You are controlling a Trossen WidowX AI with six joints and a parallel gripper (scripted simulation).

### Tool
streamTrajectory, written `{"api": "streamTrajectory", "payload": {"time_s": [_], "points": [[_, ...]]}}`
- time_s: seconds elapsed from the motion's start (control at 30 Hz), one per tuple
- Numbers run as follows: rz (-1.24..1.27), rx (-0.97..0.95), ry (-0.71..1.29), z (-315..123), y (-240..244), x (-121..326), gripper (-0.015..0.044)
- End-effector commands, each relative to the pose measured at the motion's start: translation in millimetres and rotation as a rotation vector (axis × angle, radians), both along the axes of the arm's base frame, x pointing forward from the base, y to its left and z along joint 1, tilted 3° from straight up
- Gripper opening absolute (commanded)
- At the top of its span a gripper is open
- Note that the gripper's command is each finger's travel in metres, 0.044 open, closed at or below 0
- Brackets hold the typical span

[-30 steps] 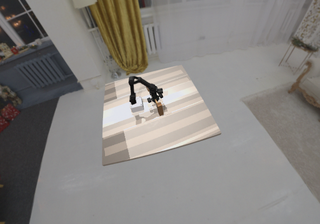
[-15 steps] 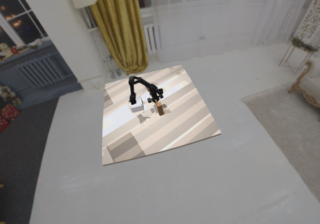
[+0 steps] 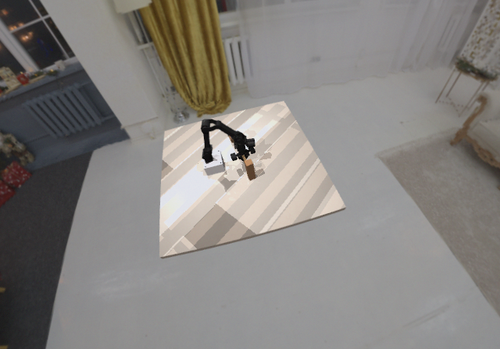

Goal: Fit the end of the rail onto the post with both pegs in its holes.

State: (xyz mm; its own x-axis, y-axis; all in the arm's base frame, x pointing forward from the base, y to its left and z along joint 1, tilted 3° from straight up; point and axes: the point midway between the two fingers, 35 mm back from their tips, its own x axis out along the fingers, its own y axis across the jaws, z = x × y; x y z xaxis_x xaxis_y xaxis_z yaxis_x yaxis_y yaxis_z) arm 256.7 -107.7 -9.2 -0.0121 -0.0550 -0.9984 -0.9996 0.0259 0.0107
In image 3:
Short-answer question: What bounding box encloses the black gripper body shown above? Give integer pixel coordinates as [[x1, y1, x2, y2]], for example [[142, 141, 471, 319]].
[[230, 147, 255, 161]]

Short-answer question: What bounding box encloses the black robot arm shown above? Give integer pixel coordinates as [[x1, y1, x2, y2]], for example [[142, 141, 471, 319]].
[[201, 119, 255, 164]]

